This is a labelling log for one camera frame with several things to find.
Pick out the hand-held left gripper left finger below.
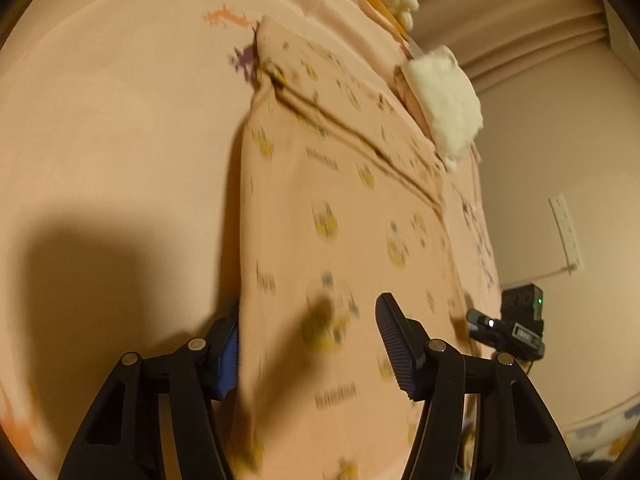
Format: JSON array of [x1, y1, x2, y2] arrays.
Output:
[[57, 301, 241, 480]]

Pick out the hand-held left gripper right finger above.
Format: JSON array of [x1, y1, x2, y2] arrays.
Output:
[[375, 292, 583, 480]]

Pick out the pink cartoon print pants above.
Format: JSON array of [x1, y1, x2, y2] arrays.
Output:
[[235, 15, 481, 480]]

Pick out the floral printed cloth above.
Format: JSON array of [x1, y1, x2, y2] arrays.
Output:
[[565, 400, 640, 462]]

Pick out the white fluffy folded cloth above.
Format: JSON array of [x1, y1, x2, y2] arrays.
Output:
[[402, 45, 486, 171]]

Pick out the pink deer print bedsheet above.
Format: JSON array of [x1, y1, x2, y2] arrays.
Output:
[[0, 0, 503, 480]]

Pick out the pink folded cloth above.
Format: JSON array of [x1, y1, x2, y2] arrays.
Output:
[[394, 67, 432, 137]]

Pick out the beige curtain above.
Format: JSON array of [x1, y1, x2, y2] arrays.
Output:
[[410, 0, 621, 87]]

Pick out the white power cable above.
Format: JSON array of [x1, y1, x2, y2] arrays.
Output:
[[500, 264, 576, 292]]

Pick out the white wall power strip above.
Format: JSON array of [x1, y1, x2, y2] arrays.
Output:
[[549, 194, 585, 274]]

